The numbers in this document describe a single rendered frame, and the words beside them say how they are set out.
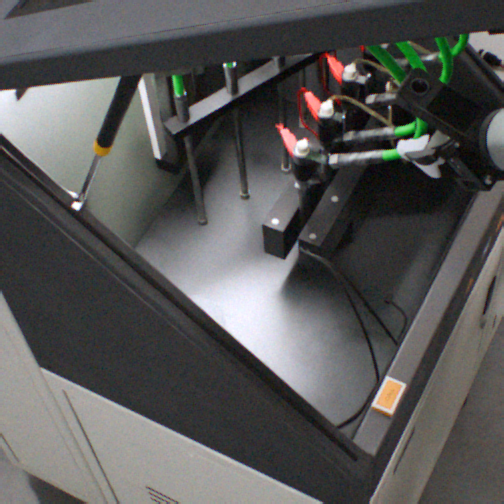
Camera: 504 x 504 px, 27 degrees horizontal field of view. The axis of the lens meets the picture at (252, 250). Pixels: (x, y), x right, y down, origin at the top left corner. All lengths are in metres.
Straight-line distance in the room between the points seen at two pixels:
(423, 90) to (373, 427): 0.49
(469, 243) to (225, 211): 0.44
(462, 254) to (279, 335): 0.32
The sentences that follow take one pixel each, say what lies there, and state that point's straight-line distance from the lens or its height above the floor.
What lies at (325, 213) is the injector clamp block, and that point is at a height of 0.98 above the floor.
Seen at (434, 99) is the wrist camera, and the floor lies 1.38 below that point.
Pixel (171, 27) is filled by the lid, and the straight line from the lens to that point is 0.83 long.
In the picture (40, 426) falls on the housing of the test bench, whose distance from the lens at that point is 2.08.
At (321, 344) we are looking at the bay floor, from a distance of 1.67.
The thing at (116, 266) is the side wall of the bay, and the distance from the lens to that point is 1.27.
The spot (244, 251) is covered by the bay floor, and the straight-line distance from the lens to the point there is 1.77.
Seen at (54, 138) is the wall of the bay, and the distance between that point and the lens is 1.46.
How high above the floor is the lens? 2.30
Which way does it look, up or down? 56 degrees down
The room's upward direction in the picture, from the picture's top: 7 degrees counter-clockwise
